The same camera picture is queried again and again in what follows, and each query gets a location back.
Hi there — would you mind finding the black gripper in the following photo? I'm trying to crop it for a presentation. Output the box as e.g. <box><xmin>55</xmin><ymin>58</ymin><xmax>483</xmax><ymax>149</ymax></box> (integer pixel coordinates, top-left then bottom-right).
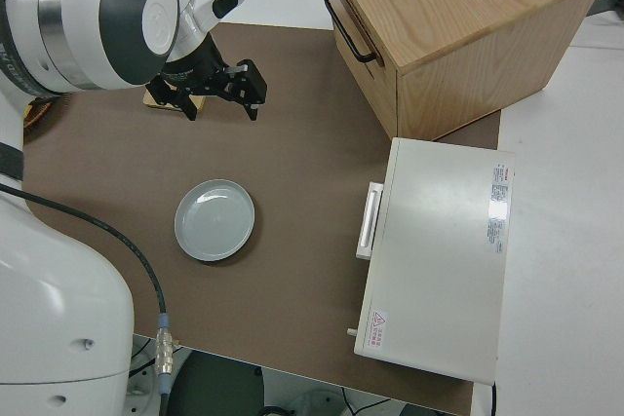
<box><xmin>148</xmin><ymin>35</ymin><xmax>269</xmax><ymax>122</ymax></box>

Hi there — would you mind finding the gray plate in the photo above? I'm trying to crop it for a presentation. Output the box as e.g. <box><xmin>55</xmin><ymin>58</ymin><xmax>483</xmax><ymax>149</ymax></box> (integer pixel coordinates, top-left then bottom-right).
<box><xmin>174</xmin><ymin>178</ymin><xmax>256</xmax><ymax>263</ymax></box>

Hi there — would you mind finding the wooden mug rack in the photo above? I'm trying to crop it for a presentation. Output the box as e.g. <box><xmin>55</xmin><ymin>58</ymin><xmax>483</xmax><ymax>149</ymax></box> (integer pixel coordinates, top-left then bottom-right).
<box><xmin>142</xmin><ymin>88</ymin><xmax>205</xmax><ymax>115</ymax></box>

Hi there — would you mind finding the brown table mat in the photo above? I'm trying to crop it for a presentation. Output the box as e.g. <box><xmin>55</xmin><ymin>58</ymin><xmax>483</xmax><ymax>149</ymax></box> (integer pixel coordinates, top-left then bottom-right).
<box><xmin>21</xmin><ymin>20</ymin><xmax>503</xmax><ymax>416</ymax></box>

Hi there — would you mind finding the round wicker basket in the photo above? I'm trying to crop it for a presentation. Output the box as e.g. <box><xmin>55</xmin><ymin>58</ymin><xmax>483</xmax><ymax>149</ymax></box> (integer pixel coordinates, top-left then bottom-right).
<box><xmin>23</xmin><ymin>96</ymin><xmax>53</xmax><ymax>130</ymax></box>

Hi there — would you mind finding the wooden drawer box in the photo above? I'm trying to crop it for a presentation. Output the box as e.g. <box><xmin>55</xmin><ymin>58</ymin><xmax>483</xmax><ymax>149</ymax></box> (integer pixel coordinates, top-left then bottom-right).
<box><xmin>316</xmin><ymin>0</ymin><xmax>607</xmax><ymax>142</ymax></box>

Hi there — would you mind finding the white toaster oven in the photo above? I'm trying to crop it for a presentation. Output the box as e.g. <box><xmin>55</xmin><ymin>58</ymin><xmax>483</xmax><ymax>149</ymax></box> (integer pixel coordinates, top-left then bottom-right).
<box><xmin>344</xmin><ymin>136</ymin><xmax>517</xmax><ymax>386</ymax></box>

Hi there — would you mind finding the black drawer handle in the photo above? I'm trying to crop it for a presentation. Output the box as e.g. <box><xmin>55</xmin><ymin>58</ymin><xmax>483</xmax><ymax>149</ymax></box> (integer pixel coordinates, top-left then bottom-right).
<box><xmin>323</xmin><ymin>0</ymin><xmax>386</xmax><ymax>66</ymax></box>

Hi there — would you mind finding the black cable with metal plug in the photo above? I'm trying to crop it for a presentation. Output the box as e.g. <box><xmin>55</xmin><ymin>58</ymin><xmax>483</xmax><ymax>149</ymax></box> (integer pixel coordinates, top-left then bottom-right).
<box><xmin>0</xmin><ymin>182</ymin><xmax>177</xmax><ymax>396</ymax></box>

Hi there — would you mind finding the oven door handle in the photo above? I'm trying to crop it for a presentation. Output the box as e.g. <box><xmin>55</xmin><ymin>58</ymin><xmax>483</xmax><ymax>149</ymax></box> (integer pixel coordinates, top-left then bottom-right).
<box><xmin>354</xmin><ymin>181</ymin><xmax>385</xmax><ymax>261</ymax></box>

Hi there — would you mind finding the dark round base plate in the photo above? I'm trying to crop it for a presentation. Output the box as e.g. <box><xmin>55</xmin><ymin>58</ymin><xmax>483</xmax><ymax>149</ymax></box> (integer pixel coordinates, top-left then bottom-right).
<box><xmin>170</xmin><ymin>351</ymin><xmax>265</xmax><ymax>416</ymax></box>

